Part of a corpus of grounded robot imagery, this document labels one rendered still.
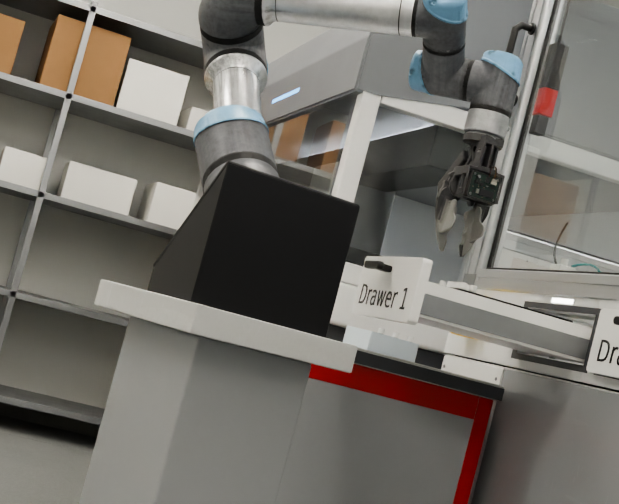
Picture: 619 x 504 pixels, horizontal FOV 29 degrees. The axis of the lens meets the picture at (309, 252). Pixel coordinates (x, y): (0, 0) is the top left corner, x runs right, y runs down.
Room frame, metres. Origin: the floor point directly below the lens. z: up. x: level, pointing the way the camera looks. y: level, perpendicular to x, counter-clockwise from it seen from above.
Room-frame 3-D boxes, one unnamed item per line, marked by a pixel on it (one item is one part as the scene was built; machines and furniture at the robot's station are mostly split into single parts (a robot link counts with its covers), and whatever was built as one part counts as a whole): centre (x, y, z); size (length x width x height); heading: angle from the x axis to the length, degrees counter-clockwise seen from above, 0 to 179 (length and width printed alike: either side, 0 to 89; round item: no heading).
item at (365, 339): (2.43, -0.19, 0.78); 0.12 x 0.08 x 0.04; 124
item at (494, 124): (2.14, -0.25, 1.20); 0.08 x 0.08 x 0.05
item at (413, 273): (2.11, -0.15, 0.87); 0.29 x 0.02 x 0.11; 16
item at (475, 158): (2.13, -0.25, 1.12); 0.09 x 0.08 x 0.12; 16
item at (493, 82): (2.14, -0.24, 1.27); 0.09 x 0.08 x 0.11; 74
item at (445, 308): (2.17, -0.35, 0.86); 0.40 x 0.26 x 0.06; 106
